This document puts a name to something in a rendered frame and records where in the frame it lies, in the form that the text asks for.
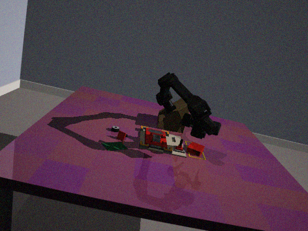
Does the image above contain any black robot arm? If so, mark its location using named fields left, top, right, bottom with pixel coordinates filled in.
left=156, top=73, right=218, bottom=139

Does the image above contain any flat green square pad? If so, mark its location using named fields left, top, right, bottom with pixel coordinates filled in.
left=101, top=142, right=128, bottom=151

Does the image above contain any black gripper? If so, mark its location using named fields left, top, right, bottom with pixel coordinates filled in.
left=181, top=113, right=221, bottom=136

